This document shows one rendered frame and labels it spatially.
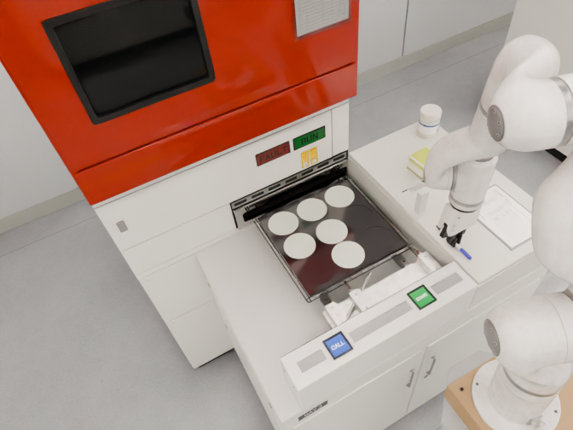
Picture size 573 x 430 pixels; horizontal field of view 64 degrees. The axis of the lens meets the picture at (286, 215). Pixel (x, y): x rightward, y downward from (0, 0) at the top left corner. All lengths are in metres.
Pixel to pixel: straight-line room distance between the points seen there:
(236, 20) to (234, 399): 1.61
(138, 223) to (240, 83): 0.51
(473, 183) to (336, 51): 0.49
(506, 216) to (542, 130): 0.79
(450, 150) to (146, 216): 0.85
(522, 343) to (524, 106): 0.39
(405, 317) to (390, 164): 0.56
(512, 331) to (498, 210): 0.67
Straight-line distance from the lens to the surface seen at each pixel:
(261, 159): 1.41
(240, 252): 1.54
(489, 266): 1.36
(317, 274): 1.36
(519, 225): 1.47
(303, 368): 1.17
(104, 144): 1.15
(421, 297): 1.27
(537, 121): 0.71
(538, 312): 0.89
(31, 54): 1.04
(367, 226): 1.47
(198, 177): 1.36
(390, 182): 1.52
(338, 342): 1.19
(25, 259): 3.08
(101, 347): 2.52
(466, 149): 1.04
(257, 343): 1.36
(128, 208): 1.36
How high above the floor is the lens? 2.04
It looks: 49 degrees down
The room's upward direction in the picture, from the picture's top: 8 degrees counter-clockwise
